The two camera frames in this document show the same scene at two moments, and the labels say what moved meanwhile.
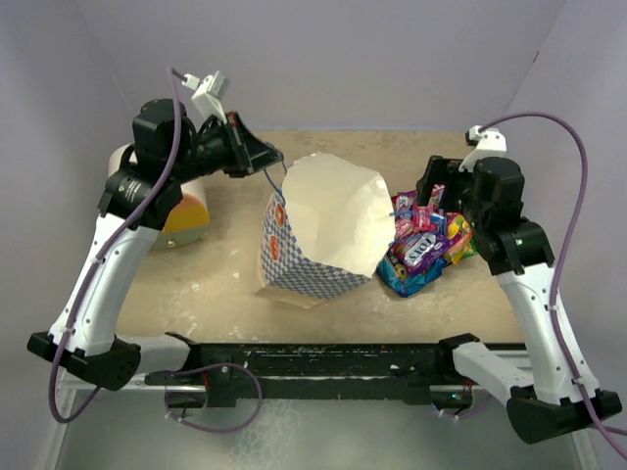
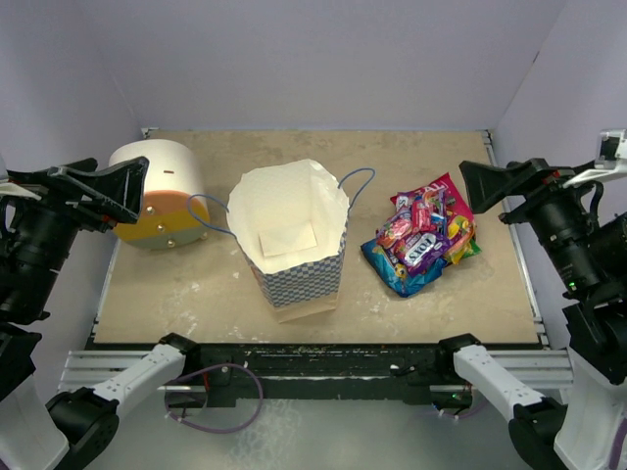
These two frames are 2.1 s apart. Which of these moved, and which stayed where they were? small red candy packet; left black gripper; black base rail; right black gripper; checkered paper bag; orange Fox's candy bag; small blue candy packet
Moved: right black gripper; checkered paper bag; left black gripper
Stayed: small red candy packet; orange Fox's candy bag; black base rail; small blue candy packet
